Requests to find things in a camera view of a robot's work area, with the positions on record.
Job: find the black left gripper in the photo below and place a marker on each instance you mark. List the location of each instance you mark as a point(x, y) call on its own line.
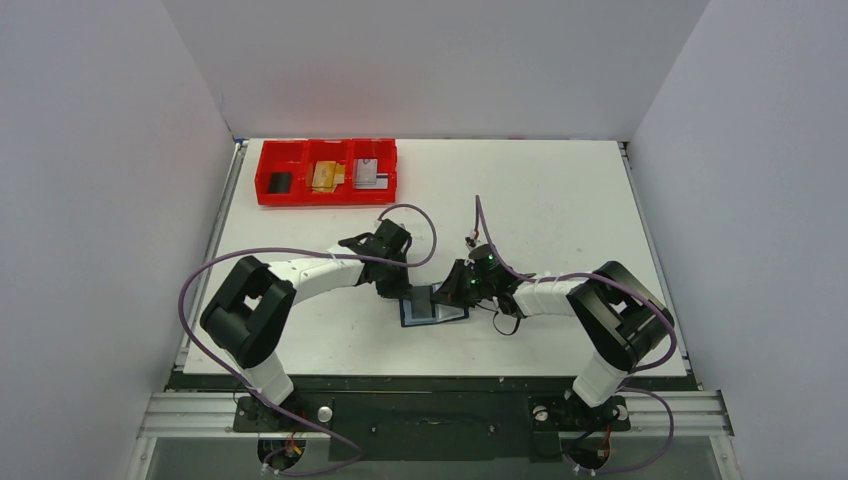
point(397, 291)

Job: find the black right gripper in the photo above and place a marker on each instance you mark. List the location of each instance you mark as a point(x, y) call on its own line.
point(457, 279)

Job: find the black credit card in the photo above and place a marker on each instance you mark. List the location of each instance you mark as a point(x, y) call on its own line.
point(421, 303)

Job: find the navy blue card holder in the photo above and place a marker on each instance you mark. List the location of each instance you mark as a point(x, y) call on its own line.
point(443, 313)

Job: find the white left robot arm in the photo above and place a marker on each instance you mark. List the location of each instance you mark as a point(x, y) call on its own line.
point(247, 314)

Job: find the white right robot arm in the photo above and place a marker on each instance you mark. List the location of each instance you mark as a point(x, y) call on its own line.
point(622, 318)

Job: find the silver cards in bin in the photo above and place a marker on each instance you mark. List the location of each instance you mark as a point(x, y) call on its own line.
point(367, 177)

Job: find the gold cards in bin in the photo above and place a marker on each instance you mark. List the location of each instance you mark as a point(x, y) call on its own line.
point(326, 176)

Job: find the black card in bin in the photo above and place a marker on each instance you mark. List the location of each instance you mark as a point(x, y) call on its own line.
point(279, 183)

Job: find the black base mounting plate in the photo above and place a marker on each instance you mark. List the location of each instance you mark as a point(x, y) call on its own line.
point(380, 418)

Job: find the red three-compartment bin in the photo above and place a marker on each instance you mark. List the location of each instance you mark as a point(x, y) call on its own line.
point(297, 157)

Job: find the aluminium frame rail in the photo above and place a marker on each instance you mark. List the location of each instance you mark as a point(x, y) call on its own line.
point(211, 415)

